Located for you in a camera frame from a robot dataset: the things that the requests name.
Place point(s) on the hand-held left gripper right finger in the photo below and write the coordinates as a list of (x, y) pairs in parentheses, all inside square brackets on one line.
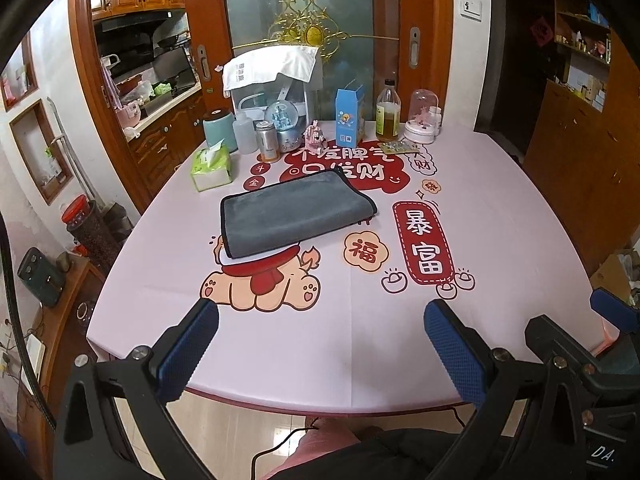
[(457, 355)]

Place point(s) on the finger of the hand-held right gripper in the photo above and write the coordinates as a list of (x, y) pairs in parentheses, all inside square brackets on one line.
[(560, 337), (617, 312)]

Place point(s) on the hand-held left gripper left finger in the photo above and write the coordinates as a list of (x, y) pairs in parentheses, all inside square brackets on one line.
[(186, 357)]

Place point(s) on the grey towel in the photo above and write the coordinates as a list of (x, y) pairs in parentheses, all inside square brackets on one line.
[(295, 215)]

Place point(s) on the cardboard box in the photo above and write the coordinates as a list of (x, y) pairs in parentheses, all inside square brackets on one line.
[(612, 275)]

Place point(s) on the person's dark garment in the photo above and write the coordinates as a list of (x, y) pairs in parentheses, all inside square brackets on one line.
[(410, 452)]

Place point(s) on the wooden side cabinet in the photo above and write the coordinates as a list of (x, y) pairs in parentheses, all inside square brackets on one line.
[(62, 325)]

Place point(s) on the red-lidded jar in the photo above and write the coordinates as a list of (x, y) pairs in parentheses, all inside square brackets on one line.
[(97, 242)]

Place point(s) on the person's pink trouser leg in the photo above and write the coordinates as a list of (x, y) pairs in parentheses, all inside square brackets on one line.
[(312, 452)]

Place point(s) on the red lidded jar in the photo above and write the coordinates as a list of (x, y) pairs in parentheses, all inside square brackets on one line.
[(75, 212)]

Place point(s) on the green tissue pack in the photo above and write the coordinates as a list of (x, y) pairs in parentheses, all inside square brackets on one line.
[(212, 170)]

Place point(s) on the wooden shelf cabinet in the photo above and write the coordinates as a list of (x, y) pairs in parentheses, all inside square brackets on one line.
[(590, 125)]

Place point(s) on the flat printed packet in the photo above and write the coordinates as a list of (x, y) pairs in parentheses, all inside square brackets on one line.
[(402, 147)]

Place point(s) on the wooden kitchen base cabinet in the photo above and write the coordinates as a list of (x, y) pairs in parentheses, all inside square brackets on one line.
[(165, 140)]

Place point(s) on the teal round canister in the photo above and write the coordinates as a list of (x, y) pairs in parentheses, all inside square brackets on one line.
[(218, 132)]

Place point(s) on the translucent plastic bottle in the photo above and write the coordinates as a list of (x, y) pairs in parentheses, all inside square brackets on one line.
[(245, 137)]

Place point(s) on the metal can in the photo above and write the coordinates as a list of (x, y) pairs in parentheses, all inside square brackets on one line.
[(267, 142)]

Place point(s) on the small white bottle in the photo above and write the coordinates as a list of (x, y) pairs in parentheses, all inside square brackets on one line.
[(436, 120)]

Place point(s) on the glass dome ornament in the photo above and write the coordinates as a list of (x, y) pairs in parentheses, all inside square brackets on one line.
[(420, 120)]

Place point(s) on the oil bottle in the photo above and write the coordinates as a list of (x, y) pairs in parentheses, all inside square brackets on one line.
[(387, 117)]

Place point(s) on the pink plastic cup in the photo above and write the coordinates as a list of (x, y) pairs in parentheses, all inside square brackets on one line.
[(129, 112)]

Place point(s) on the snow globe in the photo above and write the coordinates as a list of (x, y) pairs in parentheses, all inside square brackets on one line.
[(284, 125)]

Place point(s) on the pink figurine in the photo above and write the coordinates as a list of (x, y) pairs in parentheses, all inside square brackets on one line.
[(315, 135)]

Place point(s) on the blue carton box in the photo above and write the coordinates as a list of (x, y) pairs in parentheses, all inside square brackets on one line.
[(349, 120)]

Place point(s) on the white countertop appliance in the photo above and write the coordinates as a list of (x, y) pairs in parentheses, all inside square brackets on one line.
[(305, 100)]

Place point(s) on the black flat screen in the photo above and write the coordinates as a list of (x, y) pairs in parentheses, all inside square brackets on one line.
[(172, 69)]

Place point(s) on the white cloth cover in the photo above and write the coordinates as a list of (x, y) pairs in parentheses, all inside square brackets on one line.
[(265, 67)]

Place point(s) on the black wok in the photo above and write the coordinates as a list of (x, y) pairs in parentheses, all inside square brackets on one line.
[(169, 38)]

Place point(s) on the gold door ornament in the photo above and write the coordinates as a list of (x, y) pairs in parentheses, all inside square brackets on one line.
[(312, 35)]

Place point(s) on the frosted glass door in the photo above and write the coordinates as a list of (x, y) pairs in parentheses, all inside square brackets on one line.
[(350, 10)]

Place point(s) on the wooden framed wall niche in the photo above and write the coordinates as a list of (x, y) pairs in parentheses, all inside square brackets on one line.
[(42, 152), (19, 72)]

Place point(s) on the red wall decoration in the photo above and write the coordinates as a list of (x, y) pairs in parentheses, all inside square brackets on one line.
[(540, 33)]

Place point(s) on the white light switch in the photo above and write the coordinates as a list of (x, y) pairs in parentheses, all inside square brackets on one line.
[(470, 9)]

